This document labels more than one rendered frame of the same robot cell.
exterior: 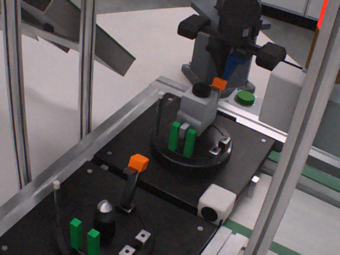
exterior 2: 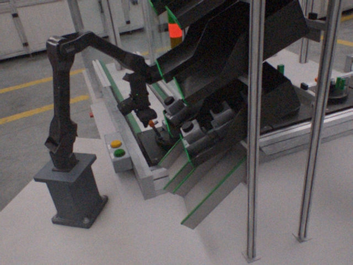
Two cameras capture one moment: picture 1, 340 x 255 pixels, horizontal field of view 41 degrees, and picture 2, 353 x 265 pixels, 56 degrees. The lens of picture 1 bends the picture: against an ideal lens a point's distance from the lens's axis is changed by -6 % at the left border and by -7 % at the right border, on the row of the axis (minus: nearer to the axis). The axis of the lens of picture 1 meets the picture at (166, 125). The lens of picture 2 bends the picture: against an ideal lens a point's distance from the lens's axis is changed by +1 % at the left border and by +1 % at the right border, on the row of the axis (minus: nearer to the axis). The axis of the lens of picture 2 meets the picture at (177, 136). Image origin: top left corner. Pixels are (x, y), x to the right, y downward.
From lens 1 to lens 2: 1.59 m
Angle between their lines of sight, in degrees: 98
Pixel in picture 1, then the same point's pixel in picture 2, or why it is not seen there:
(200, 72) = (96, 201)
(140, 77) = (122, 232)
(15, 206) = not seen: hidden behind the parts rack
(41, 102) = (204, 232)
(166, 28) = not seen: outside the picture
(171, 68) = (92, 233)
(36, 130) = (220, 211)
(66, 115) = not seen: hidden behind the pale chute
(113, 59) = (176, 154)
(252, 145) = (149, 133)
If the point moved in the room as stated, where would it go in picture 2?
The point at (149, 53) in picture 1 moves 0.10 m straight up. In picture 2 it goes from (86, 257) to (78, 234)
